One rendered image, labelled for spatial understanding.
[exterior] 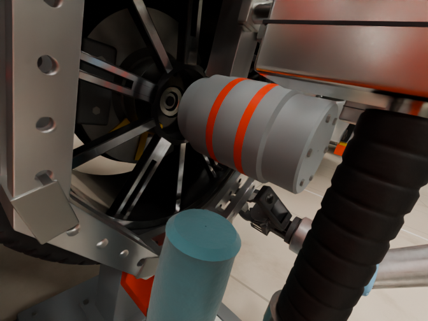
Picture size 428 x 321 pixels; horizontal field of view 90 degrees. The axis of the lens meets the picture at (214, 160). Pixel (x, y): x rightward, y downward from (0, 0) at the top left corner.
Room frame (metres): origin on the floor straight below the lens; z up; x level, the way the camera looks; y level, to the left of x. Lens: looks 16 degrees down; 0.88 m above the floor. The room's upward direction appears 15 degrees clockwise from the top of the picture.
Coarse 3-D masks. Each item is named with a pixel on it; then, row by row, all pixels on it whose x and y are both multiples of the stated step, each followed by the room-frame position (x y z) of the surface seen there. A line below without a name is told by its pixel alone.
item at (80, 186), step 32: (128, 0) 0.31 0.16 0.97; (192, 0) 0.39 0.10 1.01; (192, 32) 0.41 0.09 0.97; (96, 64) 0.28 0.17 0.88; (160, 64) 0.37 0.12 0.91; (192, 64) 0.42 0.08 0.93; (128, 96) 0.32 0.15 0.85; (160, 96) 0.42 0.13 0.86; (128, 128) 0.33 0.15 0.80; (160, 128) 0.38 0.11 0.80; (160, 160) 0.39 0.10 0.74; (192, 160) 0.62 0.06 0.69; (96, 192) 0.38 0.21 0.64; (128, 192) 0.34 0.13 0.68; (160, 192) 0.50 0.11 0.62; (192, 192) 0.51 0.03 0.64; (128, 224) 0.33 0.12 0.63
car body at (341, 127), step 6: (318, 96) 2.62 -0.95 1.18; (324, 96) 2.61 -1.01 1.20; (336, 102) 2.60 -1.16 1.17; (342, 102) 2.62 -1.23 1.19; (342, 108) 2.62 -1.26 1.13; (336, 126) 2.64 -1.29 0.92; (342, 126) 2.68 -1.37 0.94; (348, 126) 3.43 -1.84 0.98; (354, 126) 3.38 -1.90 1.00; (336, 132) 2.67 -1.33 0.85; (342, 132) 2.72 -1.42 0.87; (348, 132) 3.42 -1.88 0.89; (336, 138) 2.70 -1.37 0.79; (342, 138) 3.05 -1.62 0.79; (348, 138) 3.40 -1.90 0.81; (336, 144) 3.07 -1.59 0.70
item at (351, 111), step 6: (348, 102) 0.41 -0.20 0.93; (354, 102) 0.40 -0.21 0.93; (348, 108) 0.41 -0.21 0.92; (354, 108) 0.40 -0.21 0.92; (360, 108) 0.40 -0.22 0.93; (366, 108) 0.39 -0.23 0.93; (372, 108) 0.39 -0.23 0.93; (378, 108) 0.38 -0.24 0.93; (384, 108) 0.38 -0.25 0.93; (342, 114) 0.41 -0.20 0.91; (348, 114) 0.40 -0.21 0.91; (354, 114) 0.40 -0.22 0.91; (342, 120) 0.41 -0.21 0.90; (348, 120) 0.40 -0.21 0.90; (354, 120) 0.40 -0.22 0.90
